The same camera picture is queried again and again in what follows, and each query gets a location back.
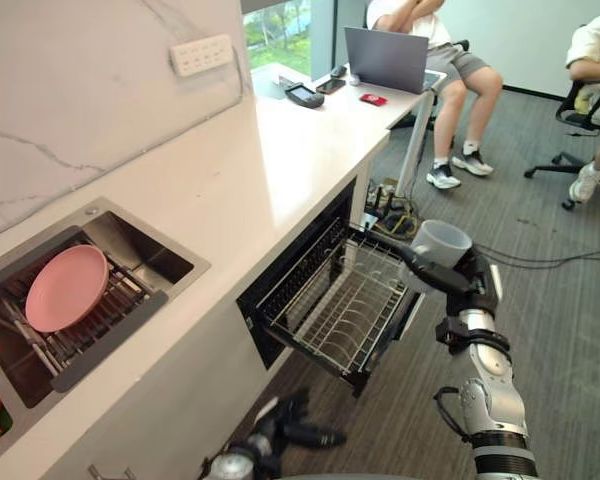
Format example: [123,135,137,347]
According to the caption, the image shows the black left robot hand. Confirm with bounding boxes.
[255,387,349,474]

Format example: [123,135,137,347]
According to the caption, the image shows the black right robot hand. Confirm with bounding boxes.
[367,228,504,319]

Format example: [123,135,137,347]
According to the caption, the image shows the translucent grey cup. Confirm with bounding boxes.
[409,218,474,269]

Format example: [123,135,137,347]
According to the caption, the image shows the black built-in dishwasher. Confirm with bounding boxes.
[235,174,427,399]

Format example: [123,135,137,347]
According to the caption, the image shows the dark grey sink drain rack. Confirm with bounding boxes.
[0,224,170,394]

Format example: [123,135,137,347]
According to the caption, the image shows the stainless steel sink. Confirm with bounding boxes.
[0,196,213,442]

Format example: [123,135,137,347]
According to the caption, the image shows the white desk leg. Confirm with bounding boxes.
[394,85,439,199]

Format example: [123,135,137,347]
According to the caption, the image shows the white tablet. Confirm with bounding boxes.
[423,69,449,92]

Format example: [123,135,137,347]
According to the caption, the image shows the white desk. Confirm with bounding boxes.
[252,61,449,166]

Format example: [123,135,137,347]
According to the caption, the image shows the grey laptop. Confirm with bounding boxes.
[343,26,430,96]

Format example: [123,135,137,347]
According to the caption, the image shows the black smartphone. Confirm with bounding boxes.
[315,77,348,96]

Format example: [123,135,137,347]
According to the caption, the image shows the black handheld controller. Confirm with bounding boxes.
[283,82,327,108]

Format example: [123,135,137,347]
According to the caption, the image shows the pink plate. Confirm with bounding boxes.
[24,243,111,335]

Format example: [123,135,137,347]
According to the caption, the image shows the black floor cable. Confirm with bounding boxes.
[471,243,600,270]

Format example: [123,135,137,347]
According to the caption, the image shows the floor power strip with cables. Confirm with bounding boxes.
[363,176,422,239]

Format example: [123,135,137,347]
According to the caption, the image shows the metal wire dishwasher rack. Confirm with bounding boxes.
[256,216,412,379]

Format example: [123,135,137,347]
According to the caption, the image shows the grey power strip cord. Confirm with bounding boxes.
[231,45,255,109]

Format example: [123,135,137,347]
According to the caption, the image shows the white wall power strip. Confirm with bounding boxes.
[168,33,234,78]

